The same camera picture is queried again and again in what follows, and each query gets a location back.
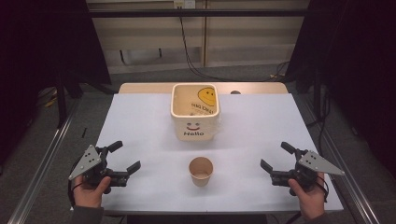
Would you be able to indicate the black curtain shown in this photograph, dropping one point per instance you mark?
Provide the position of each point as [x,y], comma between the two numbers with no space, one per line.
[37,56]
[358,62]

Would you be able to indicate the metal floor rail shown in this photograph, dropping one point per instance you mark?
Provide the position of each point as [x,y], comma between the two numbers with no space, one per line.
[348,168]
[43,165]

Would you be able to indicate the white wall socket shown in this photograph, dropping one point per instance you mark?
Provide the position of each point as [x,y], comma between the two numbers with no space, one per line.
[184,3]

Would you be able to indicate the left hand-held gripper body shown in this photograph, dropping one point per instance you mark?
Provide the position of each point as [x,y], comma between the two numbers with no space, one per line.
[88,161]

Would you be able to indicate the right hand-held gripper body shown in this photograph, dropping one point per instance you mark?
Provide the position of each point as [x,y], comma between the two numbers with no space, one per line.
[314,165]

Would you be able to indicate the cream smiley face bin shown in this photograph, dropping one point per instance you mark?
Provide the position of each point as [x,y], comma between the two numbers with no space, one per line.
[194,124]

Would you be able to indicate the person's left hand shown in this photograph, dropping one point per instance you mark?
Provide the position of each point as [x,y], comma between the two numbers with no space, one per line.
[88,194]

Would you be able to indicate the brown paper cup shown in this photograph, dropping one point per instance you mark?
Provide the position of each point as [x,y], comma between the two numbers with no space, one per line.
[201,172]

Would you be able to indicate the black horizontal bar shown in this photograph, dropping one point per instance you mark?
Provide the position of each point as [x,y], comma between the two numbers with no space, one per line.
[155,13]

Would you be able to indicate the person's right hand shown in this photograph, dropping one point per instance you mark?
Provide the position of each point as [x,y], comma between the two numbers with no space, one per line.
[308,200]

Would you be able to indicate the wooden table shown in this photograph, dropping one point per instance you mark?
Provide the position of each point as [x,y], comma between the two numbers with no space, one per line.
[146,88]

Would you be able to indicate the small black floor piece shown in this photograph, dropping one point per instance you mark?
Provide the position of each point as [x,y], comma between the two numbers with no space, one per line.
[84,132]

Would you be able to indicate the black stand post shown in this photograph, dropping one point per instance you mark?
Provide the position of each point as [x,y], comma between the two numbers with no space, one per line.
[61,102]

